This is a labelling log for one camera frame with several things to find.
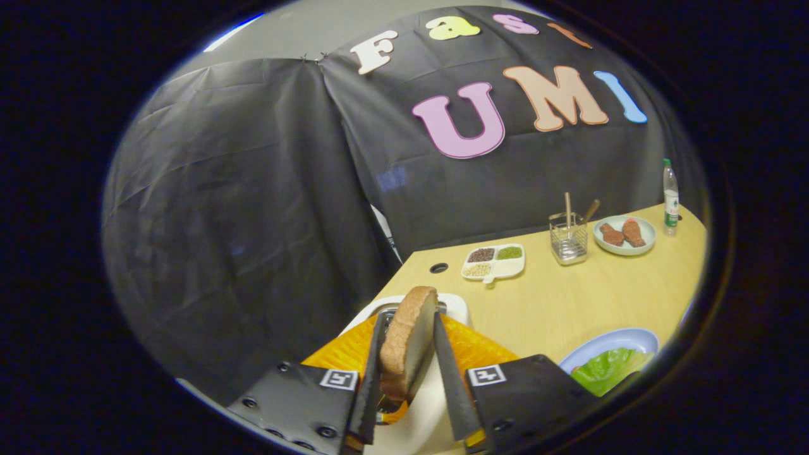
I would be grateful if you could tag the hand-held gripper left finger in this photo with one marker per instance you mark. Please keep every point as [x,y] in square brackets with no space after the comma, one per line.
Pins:
[370,398]

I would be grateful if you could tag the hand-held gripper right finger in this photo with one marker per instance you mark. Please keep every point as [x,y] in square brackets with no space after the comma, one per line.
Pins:
[452,385]

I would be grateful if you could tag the brown crust bread slice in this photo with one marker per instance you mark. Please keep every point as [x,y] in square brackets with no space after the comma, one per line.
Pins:
[404,341]

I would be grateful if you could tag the green lettuce leaf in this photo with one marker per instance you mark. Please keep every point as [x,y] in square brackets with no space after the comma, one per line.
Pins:
[607,370]

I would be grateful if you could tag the cream white toaster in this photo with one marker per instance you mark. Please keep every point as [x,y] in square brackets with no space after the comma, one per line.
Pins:
[426,411]

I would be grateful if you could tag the white divided condiment dish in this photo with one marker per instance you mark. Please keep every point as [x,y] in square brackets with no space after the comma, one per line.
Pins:
[499,265]

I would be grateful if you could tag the round light blue plate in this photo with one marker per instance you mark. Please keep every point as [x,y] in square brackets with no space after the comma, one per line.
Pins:
[594,344]

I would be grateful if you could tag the straight wooden stick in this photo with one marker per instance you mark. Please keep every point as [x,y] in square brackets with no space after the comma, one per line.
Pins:
[567,212]

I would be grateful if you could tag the brown meat patty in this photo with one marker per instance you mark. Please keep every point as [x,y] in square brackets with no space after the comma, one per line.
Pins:
[634,232]
[612,235]

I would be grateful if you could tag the round pale green plate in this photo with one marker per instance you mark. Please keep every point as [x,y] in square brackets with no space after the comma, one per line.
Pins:
[626,251]

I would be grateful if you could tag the wooden spoon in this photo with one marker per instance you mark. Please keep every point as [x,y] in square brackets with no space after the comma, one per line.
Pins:
[591,210]

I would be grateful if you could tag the black backdrop cloth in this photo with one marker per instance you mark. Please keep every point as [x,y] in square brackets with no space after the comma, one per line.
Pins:
[253,189]

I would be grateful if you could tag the clear water bottle green cap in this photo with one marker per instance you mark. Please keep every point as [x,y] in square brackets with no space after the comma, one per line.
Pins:
[670,202]

